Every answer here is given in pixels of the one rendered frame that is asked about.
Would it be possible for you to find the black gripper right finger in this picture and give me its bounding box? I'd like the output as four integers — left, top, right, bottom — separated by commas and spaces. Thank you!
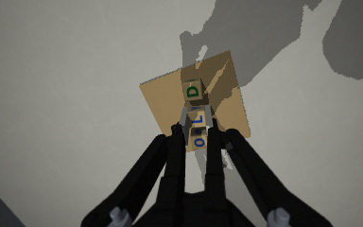
202, 104, 334, 227

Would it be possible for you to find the tan flat mat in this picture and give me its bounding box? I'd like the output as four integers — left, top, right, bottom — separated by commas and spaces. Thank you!
139, 50, 251, 138

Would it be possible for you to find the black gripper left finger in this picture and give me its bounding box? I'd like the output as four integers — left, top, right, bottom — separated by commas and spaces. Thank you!
80, 107, 190, 227

